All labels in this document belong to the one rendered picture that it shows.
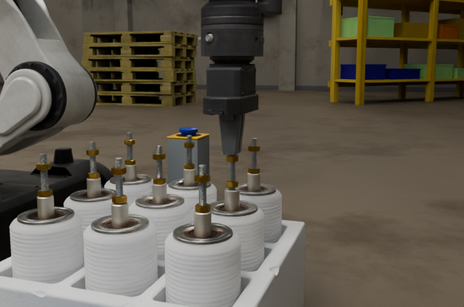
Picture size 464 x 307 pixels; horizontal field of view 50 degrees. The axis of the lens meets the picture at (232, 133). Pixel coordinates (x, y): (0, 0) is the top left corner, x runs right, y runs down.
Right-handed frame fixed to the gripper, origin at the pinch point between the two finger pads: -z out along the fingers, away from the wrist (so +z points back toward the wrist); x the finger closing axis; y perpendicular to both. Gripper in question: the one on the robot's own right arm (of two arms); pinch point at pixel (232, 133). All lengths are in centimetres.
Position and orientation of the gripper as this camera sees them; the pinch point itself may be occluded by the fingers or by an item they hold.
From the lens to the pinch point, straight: 72.6
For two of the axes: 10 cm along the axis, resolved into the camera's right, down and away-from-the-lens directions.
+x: 3.1, -1.3, 9.4
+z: 0.0, -9.9, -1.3
